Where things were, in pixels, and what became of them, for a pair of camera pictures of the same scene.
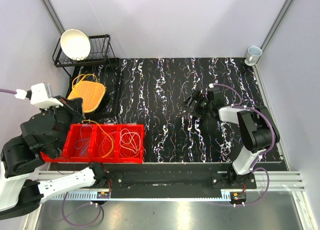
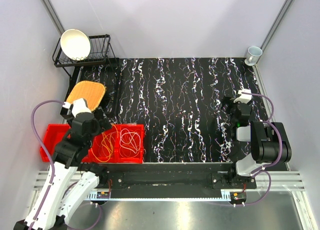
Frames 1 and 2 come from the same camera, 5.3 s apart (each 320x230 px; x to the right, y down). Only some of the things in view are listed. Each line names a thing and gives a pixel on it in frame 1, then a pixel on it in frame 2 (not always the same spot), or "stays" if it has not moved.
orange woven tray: [91, 93] stays
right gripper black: [195, 96] → [228, 100]
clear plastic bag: [130, 143] stays
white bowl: [75, 44] stays
